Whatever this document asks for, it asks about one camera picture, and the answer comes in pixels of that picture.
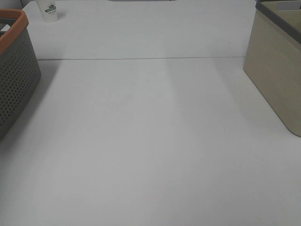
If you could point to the grey perforated basket orange rim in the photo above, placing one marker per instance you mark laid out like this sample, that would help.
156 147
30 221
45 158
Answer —
19 69

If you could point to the beige bin grey rim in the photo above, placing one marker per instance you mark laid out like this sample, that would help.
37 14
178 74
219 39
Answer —
273 58

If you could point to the white paper cup green logo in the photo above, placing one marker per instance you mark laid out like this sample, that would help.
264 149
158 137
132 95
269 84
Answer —
48 10

